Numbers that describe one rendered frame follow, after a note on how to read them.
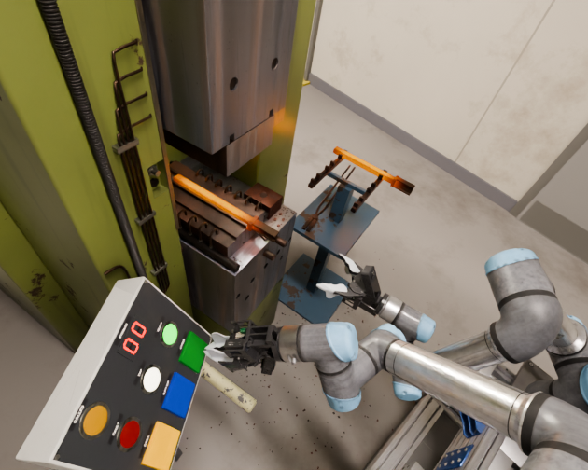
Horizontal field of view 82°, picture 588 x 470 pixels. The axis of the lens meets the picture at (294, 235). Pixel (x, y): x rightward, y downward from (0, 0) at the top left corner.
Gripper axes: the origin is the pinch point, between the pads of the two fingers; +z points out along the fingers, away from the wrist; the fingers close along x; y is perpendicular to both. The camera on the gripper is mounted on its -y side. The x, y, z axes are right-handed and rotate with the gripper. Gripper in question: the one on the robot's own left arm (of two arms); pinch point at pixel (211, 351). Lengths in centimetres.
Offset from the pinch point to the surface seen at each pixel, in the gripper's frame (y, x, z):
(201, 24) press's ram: 56, -31, -23
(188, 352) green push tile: 2.5, 1.3, 4.5
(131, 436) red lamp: 9.2, 20.4, 4.8
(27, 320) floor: -32, -37, 151
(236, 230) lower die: -1.6, -42.3, 5.7
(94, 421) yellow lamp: 18.3, 20.2, 4.8
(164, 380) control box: 5.8, 8.8, 5.2
